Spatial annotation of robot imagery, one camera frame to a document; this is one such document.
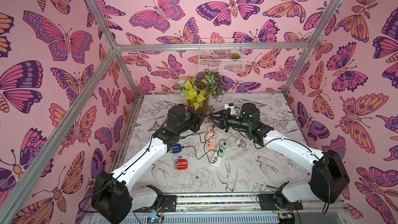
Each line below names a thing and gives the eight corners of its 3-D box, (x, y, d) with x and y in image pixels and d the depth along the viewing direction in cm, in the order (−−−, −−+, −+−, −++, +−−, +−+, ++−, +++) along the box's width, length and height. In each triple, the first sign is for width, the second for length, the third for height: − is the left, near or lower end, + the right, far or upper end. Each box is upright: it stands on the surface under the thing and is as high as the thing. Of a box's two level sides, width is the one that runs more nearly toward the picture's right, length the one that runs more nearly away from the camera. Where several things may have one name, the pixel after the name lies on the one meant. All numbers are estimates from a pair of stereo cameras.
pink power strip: (207, 150, 93) (207, 148, 90) (206, 128, 103) (206, 125, 100) (216, 150, 93) (216, 148, 90) (214, 128, 103) (214, 125, 100)
